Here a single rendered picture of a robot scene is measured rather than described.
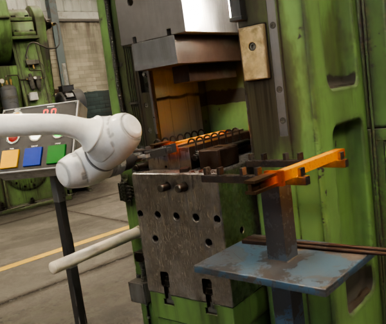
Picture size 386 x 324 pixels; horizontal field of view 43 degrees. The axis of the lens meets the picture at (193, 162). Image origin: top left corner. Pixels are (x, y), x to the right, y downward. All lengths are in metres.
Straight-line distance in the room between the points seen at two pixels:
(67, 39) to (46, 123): 9.51
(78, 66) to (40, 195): 4.71
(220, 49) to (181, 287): 0.87
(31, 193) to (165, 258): 4.90
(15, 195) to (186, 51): 5.04
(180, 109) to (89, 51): 8.98
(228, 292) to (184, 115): 0.78
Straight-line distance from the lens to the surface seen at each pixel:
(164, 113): 1.97
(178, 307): 1.83
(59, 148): 1.93
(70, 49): 10.76
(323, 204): 1.61
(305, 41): 1.57
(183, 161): 1.69
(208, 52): 1.80
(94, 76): 10.95
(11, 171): 2.02
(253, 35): 1.63
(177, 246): 1.73
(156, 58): 1.72
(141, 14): 1.76
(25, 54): 6.80
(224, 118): 2.15
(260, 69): 1.62
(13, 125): 1.30
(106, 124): 1.29
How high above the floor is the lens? 1.17
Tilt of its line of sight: 8 degrees down
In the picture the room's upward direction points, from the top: 7 degrees counter-clockwise
